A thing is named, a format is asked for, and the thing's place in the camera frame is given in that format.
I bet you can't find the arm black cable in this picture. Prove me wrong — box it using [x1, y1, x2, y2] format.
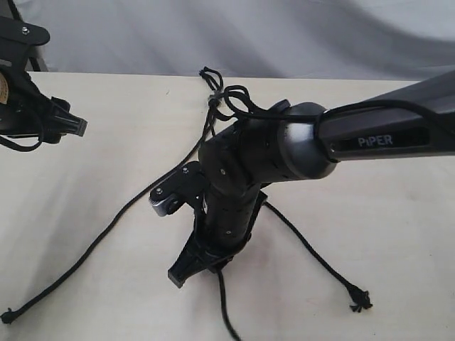
[215, 84, 455, 121]
[0, 131, 47, 153]

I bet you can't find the black backdrop stand pole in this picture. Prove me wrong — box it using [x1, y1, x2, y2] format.
[6, 0, 48, 72]

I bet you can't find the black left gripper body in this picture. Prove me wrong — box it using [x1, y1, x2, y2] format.
[1, 63, 70, 142]

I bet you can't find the black rope strand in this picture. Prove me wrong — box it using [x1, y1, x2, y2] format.
[259, 198, 374, 313]
[0, 67, 221, 325]
[198, 67, 246, 341]

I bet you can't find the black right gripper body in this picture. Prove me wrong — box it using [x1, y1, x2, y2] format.
[193, 183, 267, 263]

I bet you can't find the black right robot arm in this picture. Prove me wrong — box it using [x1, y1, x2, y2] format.
[168, 72, 454, 286]

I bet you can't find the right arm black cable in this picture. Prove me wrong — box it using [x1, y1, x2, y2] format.
[215, 84, 455, 121]

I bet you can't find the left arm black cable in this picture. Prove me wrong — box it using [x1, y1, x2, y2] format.
[0, 131, 47, 153]

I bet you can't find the clear tape piece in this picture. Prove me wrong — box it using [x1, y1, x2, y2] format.
[208, 92, 224, 107]

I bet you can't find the white backdrop cloth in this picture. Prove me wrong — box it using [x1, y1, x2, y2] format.
[16, 1, 454, 80]

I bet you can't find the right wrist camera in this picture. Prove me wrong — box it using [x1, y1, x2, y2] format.
[149, 161, 208, 217]

